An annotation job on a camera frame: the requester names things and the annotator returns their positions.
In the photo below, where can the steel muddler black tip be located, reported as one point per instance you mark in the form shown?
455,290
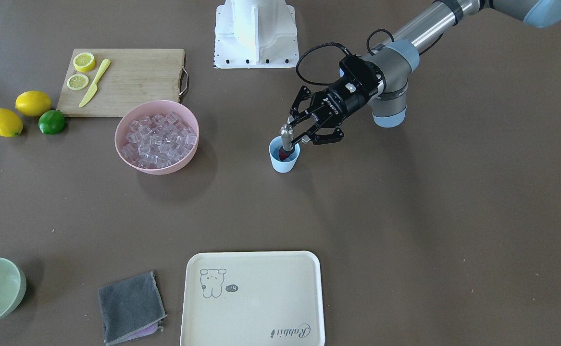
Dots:
286,134

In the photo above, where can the lemon half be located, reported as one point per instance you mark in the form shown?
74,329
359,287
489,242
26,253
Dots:
84,62
77,82

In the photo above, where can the pink bowl of ice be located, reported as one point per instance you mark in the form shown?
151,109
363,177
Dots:
158,137

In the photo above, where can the green lime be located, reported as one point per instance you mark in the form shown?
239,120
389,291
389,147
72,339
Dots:
52,122

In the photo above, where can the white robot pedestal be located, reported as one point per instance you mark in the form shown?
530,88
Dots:
255,34

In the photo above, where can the wooden cutting board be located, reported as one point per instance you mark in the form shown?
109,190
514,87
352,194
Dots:
134,77

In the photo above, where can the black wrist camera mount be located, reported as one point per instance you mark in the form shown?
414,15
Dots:
363,76

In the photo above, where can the cream rabbit tray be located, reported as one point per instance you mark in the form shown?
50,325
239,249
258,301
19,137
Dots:
262,298

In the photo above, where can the red strawberry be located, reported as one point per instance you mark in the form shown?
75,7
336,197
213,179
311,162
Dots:
283,154

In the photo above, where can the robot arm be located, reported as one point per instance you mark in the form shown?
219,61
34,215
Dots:
399,55

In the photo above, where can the grey folded cloth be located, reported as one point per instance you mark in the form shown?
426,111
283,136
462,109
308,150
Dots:
131,308

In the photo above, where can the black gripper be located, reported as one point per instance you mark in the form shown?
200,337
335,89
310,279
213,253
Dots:
342,99

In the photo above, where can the yellow plastic knife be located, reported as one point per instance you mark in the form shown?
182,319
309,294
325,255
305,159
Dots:
93,88

